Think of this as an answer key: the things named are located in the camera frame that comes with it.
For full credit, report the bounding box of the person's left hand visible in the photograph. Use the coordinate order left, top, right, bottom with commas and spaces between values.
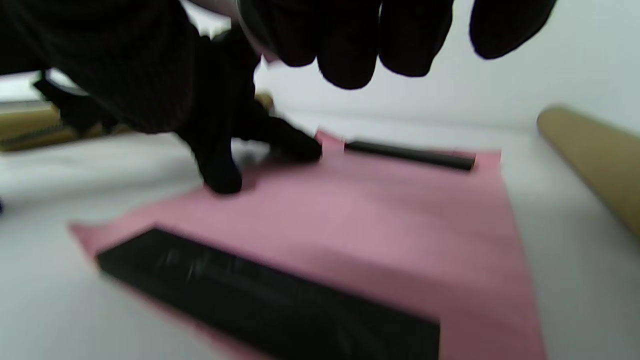
175, 27, 323, 196

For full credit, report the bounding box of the person's right hand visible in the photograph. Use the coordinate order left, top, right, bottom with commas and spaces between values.
0, 0, 558, 136

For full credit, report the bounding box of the brown cardboard mailing tube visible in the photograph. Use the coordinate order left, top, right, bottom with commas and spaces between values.
537, 105, 640, 238
0, 92, 273, 153

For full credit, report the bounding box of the pink paper sheet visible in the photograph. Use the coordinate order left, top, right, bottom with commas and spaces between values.
70, 130, 548, 360

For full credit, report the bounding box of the black bar paperweight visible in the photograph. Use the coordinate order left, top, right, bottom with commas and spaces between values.
344, 140, 476, 172
97, 227, 441, 360

